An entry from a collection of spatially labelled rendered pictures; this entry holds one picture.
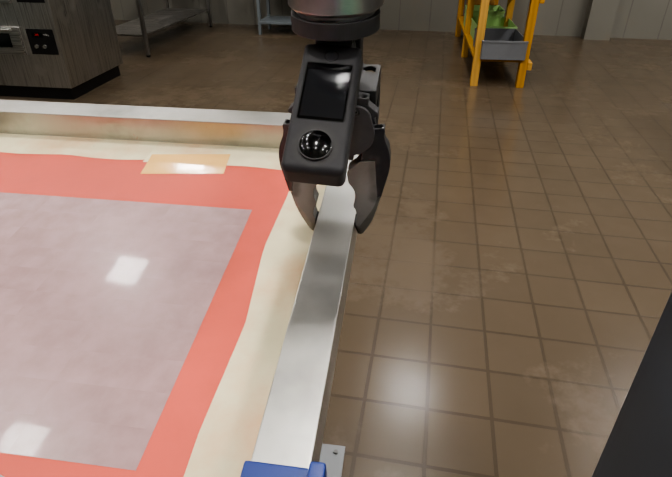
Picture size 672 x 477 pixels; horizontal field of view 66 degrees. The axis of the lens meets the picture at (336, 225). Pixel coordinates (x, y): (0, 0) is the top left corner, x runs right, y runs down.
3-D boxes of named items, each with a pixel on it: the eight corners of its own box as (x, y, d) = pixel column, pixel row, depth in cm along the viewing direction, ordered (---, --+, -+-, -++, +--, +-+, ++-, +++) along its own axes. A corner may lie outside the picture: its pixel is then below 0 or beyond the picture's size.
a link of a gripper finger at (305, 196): (323, 203, 57) (336, 129, 51) (314, 236, 52) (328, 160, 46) (295, 197, 57) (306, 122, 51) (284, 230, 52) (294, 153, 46)
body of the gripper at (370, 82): (382, 122, 52) (387, -6, 44) (375, 167, 45) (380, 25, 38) (307, 118, 53) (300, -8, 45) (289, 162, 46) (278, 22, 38)
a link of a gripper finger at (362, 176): (391, 203, 56) (378, 126, 50) (387, 238, 51) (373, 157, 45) (362, 205, 56) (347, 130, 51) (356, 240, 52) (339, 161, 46)
